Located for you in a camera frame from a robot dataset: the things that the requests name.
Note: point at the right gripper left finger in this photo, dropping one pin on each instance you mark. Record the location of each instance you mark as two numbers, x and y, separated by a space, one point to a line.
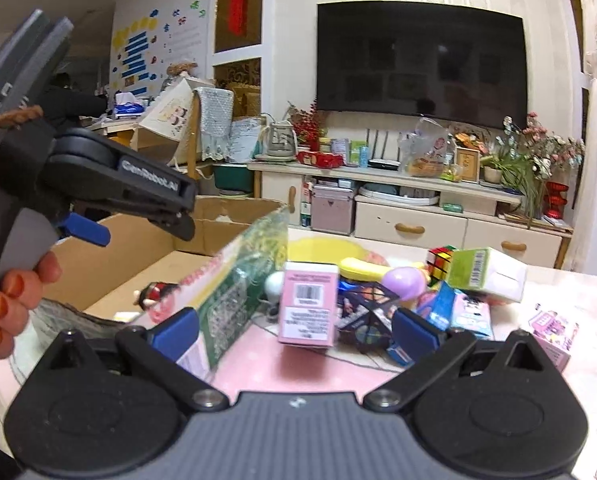
154 355

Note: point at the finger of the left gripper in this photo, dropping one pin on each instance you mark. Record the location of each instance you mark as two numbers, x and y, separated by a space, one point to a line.
75 225

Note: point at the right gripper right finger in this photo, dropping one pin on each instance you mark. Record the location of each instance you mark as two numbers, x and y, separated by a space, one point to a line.
435 353

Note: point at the blue long box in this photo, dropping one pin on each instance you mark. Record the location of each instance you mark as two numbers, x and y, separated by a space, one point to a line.
438 310

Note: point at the light blue cartoon box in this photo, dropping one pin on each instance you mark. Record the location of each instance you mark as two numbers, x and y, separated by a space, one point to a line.
471 314

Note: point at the red black doll figure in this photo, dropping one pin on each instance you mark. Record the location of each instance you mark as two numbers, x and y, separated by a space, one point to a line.
147 297

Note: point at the yellow purple toy microphone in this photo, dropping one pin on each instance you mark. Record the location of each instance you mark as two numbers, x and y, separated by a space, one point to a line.
407 282

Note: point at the dark folding cube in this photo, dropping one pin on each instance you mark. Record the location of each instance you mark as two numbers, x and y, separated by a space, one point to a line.
365 320

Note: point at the green white box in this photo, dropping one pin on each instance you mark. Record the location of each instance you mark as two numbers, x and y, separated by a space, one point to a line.
488 272

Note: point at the pink barcode box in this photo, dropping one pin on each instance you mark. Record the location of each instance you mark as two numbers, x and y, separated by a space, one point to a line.
309 304

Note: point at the left hand painted nails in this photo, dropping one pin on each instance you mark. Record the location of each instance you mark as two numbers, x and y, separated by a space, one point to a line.
21 292

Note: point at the seated person in black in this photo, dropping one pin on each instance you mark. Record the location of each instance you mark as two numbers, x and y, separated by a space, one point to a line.
63 107

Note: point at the large cardboard box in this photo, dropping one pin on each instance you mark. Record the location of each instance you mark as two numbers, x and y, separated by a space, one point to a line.
220 272

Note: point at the rubiks cube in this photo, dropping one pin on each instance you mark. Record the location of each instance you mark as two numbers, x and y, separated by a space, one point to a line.
438 262

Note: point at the pink purple toy box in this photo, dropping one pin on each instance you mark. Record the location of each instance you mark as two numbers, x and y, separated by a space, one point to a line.
555 334

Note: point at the paper tote bag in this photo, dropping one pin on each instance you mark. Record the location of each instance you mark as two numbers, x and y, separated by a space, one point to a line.
169 114

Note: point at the white egg toy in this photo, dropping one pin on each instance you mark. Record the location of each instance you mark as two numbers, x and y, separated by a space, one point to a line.
273 287

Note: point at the cream tv cabinet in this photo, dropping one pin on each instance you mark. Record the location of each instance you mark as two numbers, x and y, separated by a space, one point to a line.
459 214

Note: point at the wooden chair with cloth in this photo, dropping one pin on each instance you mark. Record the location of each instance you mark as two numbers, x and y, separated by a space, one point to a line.
206 129

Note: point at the pink storage case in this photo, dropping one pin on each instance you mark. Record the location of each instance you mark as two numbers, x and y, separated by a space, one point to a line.
332 209

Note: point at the plastic snack bag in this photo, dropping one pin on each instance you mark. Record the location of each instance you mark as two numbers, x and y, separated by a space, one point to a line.
427 150

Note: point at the potted flower plant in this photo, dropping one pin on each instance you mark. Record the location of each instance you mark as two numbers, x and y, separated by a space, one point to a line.
528 158

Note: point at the red snack box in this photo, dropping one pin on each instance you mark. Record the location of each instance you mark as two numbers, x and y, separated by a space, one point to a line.
320 160

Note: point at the red berry bouquet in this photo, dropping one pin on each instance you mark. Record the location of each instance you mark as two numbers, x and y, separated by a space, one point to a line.
309 125

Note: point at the black television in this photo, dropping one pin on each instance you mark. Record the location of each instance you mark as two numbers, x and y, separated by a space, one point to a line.
447 62

